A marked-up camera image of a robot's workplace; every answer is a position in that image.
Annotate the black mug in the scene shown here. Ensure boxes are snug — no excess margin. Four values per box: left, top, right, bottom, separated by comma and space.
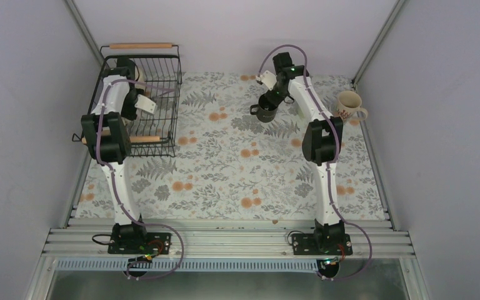
249, 104, 278, 123

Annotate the beige floral mug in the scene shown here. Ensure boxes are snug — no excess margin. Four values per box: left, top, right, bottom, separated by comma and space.
336, 91, 369, 123

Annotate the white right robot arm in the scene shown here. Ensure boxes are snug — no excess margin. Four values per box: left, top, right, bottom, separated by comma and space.
252, 52, 346, 254

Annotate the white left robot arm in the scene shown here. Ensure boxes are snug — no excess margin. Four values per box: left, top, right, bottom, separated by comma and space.
81, 57, 149, 254

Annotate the cream mug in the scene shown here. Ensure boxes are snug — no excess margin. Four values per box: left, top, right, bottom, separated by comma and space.
135, 67, 146, 83

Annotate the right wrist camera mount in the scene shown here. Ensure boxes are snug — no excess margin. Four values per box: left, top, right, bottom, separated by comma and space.
256, 71, 277, 91

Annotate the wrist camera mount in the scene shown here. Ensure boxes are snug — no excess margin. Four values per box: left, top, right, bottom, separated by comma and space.
134, 94, 157, 114
256, 71, 277, 91

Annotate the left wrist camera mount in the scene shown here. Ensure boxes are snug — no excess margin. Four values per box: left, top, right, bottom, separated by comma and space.
134, 94, 157, 114

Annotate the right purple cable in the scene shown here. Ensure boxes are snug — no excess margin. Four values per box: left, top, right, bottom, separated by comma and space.
257, 44, 373, 283

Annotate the black wire dish rack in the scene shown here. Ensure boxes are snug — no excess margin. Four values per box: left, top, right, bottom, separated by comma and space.
72, 42, 183, 159

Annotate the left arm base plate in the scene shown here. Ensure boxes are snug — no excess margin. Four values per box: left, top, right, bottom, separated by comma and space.
107, 232, 172, 256

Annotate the aluminium rail frame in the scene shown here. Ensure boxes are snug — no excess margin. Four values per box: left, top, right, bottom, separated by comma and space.
27, 217, 428, 299

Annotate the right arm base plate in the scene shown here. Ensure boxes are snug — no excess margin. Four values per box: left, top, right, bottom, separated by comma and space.
288, 231, 353, 256

